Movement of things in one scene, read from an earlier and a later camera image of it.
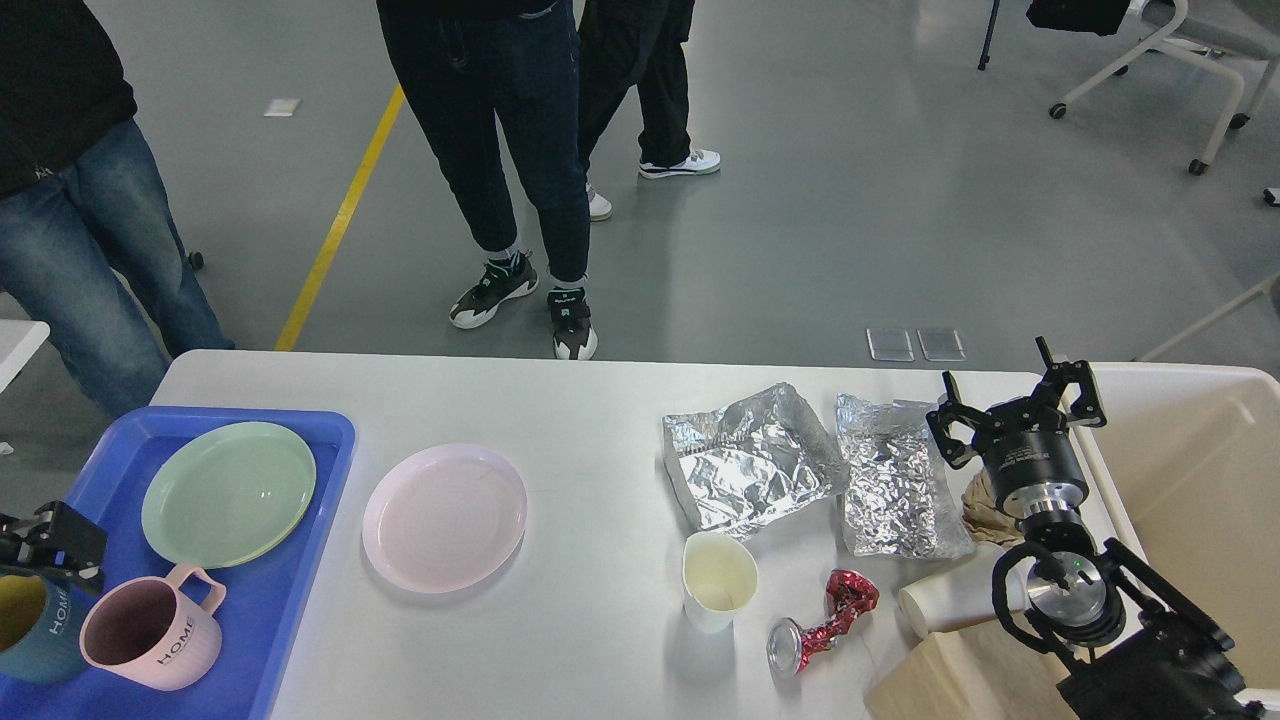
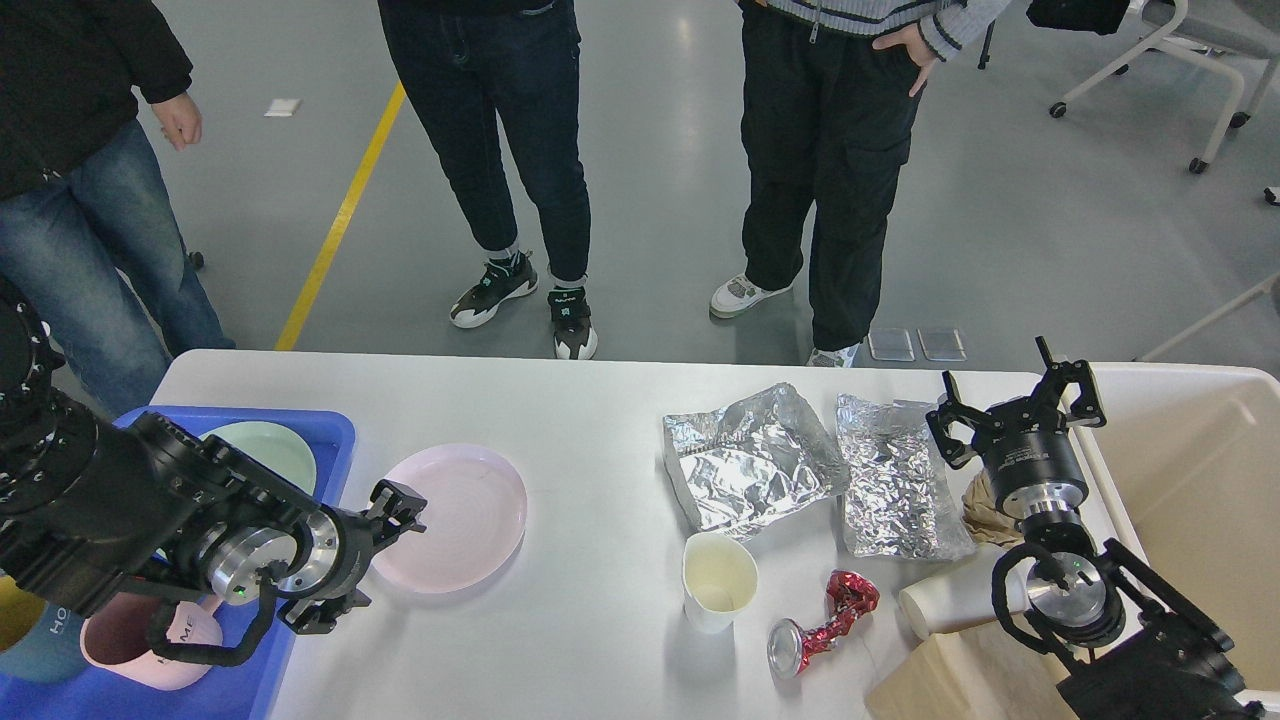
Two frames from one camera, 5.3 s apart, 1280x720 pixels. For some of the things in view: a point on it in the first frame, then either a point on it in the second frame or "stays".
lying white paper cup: x=962 y=595 stays
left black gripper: x=62 y=539 to x=329 y=555
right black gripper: x=1030 y=457 stays
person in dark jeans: x=467 y=63 stays
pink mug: x=143 y=631 stays
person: x=639 y=43 to x=827 y=121
